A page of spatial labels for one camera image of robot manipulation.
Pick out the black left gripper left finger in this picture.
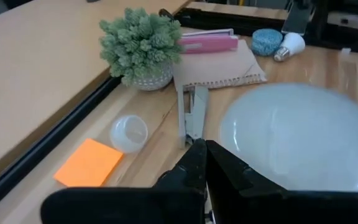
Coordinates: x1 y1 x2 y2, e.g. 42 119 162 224
40 138 208 224

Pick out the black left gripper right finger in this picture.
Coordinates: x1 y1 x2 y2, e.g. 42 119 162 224
205 139 358 224

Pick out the large white flood lightbulb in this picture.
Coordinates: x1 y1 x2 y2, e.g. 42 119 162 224
218 82 358 193

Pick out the small white lightbulb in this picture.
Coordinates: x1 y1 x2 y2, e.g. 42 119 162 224
273 32 306 63

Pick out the orange sticky note pad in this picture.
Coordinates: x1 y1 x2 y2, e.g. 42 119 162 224
53 138 125 189

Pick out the clear plastic dome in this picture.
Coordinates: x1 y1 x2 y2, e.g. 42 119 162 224
109 114 149 154

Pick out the silver stapler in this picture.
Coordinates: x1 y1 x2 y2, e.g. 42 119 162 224
177 83 210 149

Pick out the green artificial plant in pot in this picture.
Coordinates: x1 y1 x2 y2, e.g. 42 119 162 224
98 7 185 92

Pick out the blue round speckled sponge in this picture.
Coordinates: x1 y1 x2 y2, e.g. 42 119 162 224
250 28 283 57

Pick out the tan neighbouring desk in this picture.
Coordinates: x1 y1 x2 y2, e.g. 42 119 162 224
0 0 194 189

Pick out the pink pencil case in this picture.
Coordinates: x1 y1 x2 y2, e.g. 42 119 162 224
178 33 240 55

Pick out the light pink flat box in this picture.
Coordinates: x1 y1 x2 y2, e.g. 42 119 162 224
181 28 235 38

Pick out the black aluminium table frame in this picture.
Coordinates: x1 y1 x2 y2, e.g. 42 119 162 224
0 7 293 218

